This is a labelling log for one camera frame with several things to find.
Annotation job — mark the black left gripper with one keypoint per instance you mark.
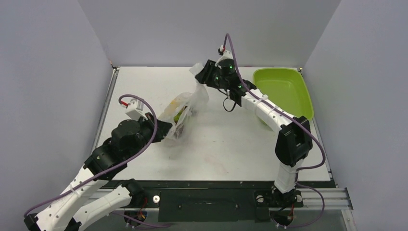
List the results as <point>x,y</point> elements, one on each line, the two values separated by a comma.
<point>163,128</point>

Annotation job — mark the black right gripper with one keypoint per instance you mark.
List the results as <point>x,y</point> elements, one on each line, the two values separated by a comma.
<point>206,73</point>

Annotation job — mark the clear plastic bag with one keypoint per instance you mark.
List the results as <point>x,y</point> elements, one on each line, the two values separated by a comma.
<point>195,102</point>

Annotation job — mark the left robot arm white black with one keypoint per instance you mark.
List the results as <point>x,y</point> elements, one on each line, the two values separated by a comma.
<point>69,211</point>

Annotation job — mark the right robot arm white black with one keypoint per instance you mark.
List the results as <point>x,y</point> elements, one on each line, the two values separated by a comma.
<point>293,134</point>

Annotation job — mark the green fake grapes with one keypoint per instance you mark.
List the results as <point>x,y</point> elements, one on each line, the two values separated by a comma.
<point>179,115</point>

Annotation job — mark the yellow fake fruit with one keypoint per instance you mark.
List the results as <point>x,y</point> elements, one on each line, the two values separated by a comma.
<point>174,107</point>

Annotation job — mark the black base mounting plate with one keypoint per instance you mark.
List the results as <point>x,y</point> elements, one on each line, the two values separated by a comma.
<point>217,201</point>

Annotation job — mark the green plastic tray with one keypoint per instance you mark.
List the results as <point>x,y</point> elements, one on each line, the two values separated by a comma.
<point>286,88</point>

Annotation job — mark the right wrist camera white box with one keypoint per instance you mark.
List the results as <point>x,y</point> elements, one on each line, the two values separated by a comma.
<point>221,50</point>

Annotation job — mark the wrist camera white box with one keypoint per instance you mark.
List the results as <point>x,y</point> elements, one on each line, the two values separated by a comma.
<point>134,109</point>
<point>221,50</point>

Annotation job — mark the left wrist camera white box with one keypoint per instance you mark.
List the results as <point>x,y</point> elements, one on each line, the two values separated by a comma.
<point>134,109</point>

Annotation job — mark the aluminium table rail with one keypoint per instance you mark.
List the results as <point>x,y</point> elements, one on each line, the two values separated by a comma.
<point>102,121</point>

